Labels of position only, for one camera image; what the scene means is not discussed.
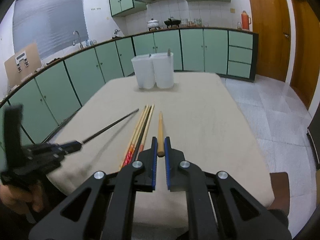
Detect red floral orange chopstick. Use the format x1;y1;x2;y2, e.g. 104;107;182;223
122;105;150;167

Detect black wok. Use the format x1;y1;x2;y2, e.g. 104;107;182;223
164;18;181;28

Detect green lower kitchen cabinets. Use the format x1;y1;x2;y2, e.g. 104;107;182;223
5;29;229;145

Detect plain wooden chopstick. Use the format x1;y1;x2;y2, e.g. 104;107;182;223
157;112;165;158

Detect black chopstick gold band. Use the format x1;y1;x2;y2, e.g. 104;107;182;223
81;108;139;144

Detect person's left hand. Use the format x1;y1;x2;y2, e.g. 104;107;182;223
1;183;44;215

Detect brown chair back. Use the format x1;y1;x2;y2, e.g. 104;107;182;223
268;172;290;216

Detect right white holder cup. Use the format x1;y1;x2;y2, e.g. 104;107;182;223
151;53;174;89

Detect green drawer unit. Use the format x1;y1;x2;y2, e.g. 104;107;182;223
227;30;259;82

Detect white cooking pot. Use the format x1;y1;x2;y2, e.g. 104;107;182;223
147;18;160;31

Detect white holder cup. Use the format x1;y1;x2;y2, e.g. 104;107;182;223
151;53;174;89
131;54;156;89

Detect orange thermos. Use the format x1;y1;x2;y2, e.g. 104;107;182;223
241;10;252;31

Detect wooden door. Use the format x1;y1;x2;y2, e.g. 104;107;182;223
249;0;319;113

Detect grey window blind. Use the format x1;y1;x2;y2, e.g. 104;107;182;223
12;0;88;59

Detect chrome sink faucet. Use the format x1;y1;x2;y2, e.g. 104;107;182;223
73;30;84;50

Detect glass jars on counter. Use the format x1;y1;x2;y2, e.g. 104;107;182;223
181;18;209;27

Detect cardboard box with print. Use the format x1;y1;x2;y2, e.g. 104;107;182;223
4;43;42;87

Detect red striped wooden chopstick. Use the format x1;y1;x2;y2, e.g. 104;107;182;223
138;104;155;153

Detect left white holder cup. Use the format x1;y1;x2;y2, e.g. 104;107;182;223
131;54;156;89

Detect orange red patterned chopstick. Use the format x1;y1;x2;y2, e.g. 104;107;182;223
119;104;149;169

